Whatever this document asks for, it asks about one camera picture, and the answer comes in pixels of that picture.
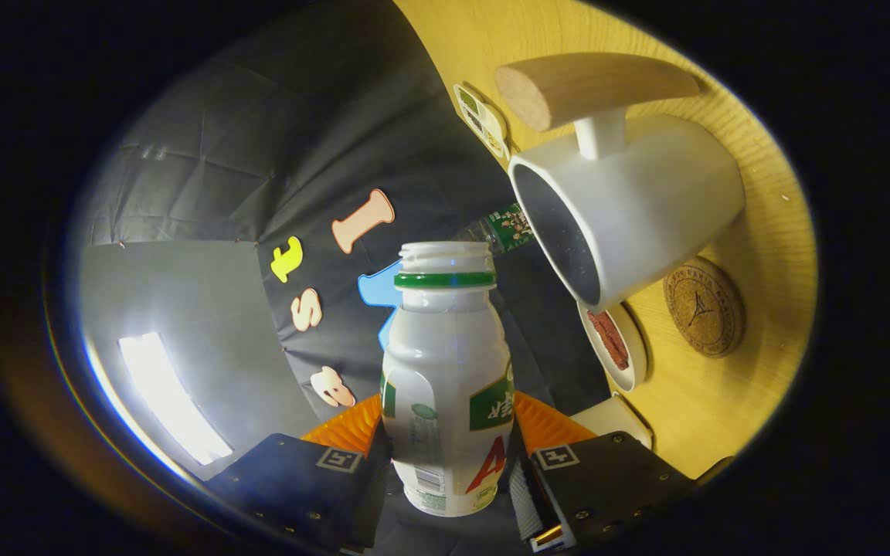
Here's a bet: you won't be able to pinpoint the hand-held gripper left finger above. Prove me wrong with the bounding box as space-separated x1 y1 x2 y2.
206 394 393 553

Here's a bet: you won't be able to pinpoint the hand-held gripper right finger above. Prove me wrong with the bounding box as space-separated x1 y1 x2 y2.
505 390 697 553

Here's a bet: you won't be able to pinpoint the white juice bottle green collar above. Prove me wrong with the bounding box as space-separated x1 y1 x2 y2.
380 241 515 517

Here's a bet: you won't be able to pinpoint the round cork coaster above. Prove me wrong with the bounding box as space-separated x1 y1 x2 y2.
663 256 746 358

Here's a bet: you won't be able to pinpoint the white cup wooden handle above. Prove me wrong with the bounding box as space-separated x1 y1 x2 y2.
494 53 746 313

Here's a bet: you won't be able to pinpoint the clear water bottle green label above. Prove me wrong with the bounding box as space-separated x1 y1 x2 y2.
453 202 537 257

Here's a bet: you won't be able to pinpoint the cream toaster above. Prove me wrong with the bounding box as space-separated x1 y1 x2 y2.
569 392 654 450

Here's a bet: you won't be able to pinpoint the red meat strips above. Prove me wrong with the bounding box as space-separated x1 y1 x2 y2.
586 310 630 371

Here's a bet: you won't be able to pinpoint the white round plate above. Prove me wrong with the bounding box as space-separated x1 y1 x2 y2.
578 300 648 392

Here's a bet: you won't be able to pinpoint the ceiling light panel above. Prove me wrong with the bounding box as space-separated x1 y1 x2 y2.
118 332 234 466

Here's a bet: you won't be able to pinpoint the wooden table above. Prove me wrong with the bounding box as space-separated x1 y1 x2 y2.
392 0 818 480

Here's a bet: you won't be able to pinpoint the white divided dish with beans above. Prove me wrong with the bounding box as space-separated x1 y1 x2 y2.
453 83 510 161

